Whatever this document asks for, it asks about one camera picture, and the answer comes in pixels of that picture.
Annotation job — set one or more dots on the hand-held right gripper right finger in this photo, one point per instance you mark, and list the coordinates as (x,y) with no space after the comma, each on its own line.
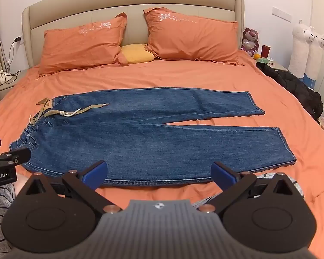
(223,176)

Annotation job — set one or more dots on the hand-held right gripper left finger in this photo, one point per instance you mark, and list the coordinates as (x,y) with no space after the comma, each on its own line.
(95,174)

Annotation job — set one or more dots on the blue denim pants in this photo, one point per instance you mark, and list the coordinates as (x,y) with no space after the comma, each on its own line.
(151,140)

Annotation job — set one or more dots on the beige nightstand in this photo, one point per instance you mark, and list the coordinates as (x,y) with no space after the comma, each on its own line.
(16,85)

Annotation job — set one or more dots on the white crumpled cloth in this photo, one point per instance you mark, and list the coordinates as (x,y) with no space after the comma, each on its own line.
(0,78)

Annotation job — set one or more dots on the bed with orange sheet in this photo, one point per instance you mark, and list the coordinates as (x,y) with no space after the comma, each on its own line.
(178,72)

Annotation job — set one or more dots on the black jacket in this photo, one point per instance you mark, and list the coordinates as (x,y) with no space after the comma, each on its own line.
(294,86)

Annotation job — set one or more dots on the green box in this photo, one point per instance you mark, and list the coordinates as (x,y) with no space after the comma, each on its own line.
(262,60)

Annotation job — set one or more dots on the orange embroidered pillow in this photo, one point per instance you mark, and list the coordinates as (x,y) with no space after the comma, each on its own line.
(191,40)
(78,48)

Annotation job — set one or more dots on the light nightstand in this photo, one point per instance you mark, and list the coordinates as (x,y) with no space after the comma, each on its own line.
(279,66)

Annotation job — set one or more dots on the small yellow pillow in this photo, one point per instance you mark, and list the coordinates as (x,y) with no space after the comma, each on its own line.
(136,55)

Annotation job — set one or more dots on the red cup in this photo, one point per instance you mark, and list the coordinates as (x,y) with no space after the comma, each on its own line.
(265,51)

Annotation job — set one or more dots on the pink plush bear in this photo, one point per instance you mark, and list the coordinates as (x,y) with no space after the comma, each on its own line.
(249,36)

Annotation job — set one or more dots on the white alpaca plush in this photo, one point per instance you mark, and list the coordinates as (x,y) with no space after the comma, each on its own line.
(316,56)
(298,48)

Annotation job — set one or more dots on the beige padded headboard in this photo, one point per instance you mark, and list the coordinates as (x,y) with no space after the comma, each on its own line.
(135,0)

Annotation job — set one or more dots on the white wall switch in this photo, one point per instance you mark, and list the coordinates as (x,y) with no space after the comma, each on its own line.
(282,13)

